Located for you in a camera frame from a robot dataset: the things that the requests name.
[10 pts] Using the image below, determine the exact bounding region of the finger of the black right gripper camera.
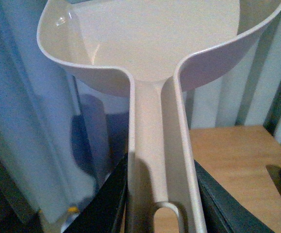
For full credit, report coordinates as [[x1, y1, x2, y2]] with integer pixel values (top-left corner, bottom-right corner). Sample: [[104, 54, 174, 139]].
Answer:
[[195, 161, 273, 233]]

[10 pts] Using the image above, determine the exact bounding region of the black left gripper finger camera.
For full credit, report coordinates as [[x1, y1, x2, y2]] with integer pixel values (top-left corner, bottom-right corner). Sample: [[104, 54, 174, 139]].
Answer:
[[65, 155, 128, 233]]

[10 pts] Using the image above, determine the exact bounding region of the beige plastic dustpan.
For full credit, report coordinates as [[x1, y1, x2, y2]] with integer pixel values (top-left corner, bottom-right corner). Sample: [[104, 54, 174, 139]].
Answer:
[[37, 0, 281, 233]]

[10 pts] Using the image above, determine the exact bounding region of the wooden nightstand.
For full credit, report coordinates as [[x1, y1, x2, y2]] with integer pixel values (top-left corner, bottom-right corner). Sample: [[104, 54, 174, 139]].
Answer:
[[152, 125, 281, 233]]

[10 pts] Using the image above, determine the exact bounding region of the grey curtain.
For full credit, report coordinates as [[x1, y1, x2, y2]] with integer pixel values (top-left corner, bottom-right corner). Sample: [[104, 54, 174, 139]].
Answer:
[[0, 0, 281, 222]]

